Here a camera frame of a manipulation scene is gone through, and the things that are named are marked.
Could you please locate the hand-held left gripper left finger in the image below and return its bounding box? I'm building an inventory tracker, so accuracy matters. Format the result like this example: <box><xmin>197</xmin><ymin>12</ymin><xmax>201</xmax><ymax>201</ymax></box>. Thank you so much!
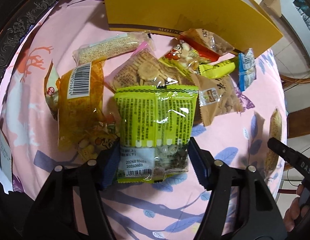
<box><xmin>30</xmin><ymin>140</ymin><xmax>121</xmax><ymax>240</ymax></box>

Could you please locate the white-red snack packet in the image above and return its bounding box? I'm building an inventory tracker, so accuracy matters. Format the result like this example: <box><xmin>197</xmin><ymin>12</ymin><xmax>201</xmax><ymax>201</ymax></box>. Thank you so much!
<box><xmin>44</xmin><ymin>65</ymin><xmax>63</xmax><ymax>120</ymax></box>

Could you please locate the white paper label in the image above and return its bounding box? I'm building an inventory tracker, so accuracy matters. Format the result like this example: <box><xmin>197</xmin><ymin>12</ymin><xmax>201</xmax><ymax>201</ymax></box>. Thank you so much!
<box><xmin>0</xmin><ymin>120</ymin><xmax>13</xmax><ymax>193</ymax></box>

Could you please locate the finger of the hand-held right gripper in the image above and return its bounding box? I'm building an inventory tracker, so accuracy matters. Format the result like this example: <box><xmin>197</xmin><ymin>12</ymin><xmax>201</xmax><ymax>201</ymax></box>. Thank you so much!
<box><xmin>267</xmin><ymin>137</ymin><xmax>310</xmax><ymax>181</ymax></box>

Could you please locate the dark carved wooden furniture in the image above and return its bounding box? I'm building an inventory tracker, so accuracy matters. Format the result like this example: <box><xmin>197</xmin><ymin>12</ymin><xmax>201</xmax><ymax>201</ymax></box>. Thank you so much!
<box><xmin>0</xmin><ymin>0</ymin><xmax>70</xmax><ymax>95</ymax></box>

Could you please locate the kraft paper cookie packet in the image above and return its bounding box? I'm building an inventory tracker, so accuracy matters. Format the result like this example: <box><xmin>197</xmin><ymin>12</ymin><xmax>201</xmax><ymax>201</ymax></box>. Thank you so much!
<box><xmin>190</xmin><ymin>74</ymin><xmax>245</xmax><ymax>127</ymax></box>

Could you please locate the green snack packet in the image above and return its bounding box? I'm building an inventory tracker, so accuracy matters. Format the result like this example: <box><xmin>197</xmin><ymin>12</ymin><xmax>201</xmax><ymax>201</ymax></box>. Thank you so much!
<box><xmin>114</xmin><ymin>85</ymin><xmax>199</xmax><ymax>184</ymax></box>

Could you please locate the yellow translucent barcode packet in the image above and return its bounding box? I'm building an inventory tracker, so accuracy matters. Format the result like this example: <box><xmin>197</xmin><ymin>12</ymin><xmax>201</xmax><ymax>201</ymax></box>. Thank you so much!
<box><xmin>56</xmin><ymin>61</ymin><xmax>120</xmax><ymax>161</ymax></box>

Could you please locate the clear round cracker packet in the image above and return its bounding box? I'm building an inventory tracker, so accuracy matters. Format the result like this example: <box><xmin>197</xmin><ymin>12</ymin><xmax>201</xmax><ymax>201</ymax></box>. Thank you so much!
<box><xmin>105</xmin><ymin>42</ymin><xmax>195</xmax><ymax>98</ymax></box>

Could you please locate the yellow-red cartoon snack packet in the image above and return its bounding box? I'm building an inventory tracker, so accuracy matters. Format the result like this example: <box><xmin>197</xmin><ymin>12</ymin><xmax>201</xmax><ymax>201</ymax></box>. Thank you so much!
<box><xmin>158</xmin><ymin>39</ymin><xmax>213</xmax><ymax>76</ymax></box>

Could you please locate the wooden armchair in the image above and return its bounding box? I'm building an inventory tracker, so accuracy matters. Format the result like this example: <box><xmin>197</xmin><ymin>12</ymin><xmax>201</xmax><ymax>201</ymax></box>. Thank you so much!
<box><xmin>280</xmin><ymin>72</ymin><xmax>310</xmax><ymax>171</ymax></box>

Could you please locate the cardboard corner protector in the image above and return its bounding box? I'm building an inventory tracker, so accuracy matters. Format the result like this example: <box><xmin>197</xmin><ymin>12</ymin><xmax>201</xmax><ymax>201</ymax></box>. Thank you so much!
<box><xmin>260</xmin><ymin>0</ymin><xmax>283</xmax><ymax>18</ymax></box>

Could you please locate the pink floral blanket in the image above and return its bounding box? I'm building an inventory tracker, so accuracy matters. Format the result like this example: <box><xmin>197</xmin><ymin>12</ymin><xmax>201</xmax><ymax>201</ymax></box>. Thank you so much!
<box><xmin>0</xmin><ymin>0</ymin><xmax>289</xmax><ymax>240</ymax></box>

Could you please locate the clear sesame bar packet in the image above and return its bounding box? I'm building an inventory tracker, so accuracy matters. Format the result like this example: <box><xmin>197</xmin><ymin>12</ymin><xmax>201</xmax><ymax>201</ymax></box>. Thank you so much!
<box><xmin>263</xmin><ymin>108</ymin><xmax>283</xmax><ymax>178</ymax></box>
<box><xmin>73</xmin><ymin>31</ymin><xmax>157</xmax><ymax>66</ymax></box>

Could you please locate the yellow-green stick packet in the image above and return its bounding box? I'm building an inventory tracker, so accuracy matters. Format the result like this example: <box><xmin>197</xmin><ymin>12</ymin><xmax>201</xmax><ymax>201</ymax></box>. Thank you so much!
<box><xmin>198</xmin><ymin>57</ymin><xmax>239</xmax><ymax>81</ymax></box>

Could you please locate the framed lotus painting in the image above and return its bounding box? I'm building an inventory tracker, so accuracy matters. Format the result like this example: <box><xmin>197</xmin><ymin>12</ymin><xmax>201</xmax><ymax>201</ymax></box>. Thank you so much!
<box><xmin>280</xmin><ymin>0</ymin><xmax>310</xmax><ymax>66</ymax></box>

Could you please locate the orange-tan snack packet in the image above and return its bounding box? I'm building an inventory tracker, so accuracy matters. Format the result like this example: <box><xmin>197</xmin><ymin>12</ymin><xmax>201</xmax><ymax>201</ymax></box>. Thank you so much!
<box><xmin>178</xmin><ymin>27</ymin><xmax>236</xmax><ymax>56</ymax></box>

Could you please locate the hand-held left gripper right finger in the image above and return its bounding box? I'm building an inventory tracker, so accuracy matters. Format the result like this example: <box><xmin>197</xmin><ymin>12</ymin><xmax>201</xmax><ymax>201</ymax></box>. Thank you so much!
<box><xmin>188</xmin><ymin>137</ymin><xmax>283</xmax><ymax>240</ymax></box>

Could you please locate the small blue-white packet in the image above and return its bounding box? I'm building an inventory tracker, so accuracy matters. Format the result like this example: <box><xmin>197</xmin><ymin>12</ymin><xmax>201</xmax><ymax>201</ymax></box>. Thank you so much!
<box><xmin>237</xmin><ymin>48</ymin><xmax>257</xmax><ymax>92</ymax></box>

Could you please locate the yellow cardboard box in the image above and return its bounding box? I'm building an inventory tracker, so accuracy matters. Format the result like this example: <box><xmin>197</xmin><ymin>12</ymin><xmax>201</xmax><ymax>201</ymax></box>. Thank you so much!
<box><xmin>102</xmin><ymin>0</ymin><xmax>284</xmax><ymax>59</ymax></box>

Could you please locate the person's right hand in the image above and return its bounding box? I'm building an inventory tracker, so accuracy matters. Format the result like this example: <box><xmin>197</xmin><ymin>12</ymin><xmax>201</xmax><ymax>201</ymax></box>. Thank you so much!
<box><xmin>283</xmin><ymin>184</ymin><xmax>309</xmax><ymax>232</ymax></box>

